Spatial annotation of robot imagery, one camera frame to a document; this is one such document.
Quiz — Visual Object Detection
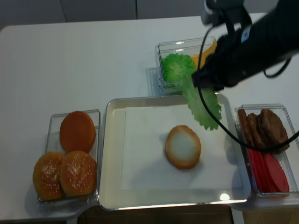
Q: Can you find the red tomato slice back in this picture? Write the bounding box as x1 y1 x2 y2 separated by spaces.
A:
248 149 271 193

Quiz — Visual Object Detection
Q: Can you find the sesame bun top left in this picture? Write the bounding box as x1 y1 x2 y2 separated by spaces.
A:
33 152 65 201

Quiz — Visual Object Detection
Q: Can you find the sesame bun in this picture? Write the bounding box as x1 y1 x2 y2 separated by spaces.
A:
59 151 97 197
33 152 65 201

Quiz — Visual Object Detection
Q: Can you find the brown meat patty right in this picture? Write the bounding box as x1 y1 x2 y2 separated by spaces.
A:
256 109 288 147

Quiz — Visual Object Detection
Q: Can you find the white metal serving tray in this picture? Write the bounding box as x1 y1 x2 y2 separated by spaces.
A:
99 96 251 210

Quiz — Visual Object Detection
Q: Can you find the red tomato slice front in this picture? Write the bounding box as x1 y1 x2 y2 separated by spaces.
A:
263 154 289 193

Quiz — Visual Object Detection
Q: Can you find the plain brown bun top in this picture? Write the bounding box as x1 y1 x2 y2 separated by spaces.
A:
59 111 96 154

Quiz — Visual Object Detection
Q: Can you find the clear lettuce cheese container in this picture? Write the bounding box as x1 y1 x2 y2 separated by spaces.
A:
155 36 216 95

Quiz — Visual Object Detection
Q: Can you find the yellow cheese slice upright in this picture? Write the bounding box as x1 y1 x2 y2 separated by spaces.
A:
191 41 217 68

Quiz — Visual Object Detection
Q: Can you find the black cable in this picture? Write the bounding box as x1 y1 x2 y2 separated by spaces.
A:
197 0 299 150

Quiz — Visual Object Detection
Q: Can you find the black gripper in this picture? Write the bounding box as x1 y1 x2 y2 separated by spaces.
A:
191 35 243 92

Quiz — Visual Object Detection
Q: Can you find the sesame bun top right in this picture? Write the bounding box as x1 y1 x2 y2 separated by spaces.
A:
59 151 97 197

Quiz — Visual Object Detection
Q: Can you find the clear patty tomato container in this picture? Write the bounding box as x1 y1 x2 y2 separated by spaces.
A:
235 104 299 207

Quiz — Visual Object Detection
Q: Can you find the brown meat patty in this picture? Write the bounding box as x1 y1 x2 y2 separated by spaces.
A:
247 113 266 148
256 109 288 147
238 109 255 147

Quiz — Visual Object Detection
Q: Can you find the white paper sheet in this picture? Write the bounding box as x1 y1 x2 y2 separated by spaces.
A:
121 105 242 189

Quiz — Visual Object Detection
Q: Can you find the bottom bun half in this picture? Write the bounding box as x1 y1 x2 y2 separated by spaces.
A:
164 125 201 170

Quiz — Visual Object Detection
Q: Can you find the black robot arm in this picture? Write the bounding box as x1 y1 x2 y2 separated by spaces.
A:
192 0 299 91

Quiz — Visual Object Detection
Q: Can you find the red tomato slice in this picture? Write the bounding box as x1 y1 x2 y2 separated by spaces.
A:
263 154 289 193
248 149 271 193

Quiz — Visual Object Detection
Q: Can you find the green lettuce leaf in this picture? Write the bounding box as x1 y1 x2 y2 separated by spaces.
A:
161 53 197 88
182 77 222 131

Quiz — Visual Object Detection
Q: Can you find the brown meat patty left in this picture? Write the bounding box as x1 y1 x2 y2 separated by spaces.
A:
238 109 255 147

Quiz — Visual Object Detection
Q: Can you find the brown meat patty middle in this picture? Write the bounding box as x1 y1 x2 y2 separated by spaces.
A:
247 113 266 148

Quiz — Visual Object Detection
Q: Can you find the green lettuce leaf in container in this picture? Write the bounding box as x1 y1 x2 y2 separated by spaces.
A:
161 53 197 88

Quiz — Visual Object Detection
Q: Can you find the clear bun container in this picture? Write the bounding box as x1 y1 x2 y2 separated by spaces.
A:
37 109 101 206

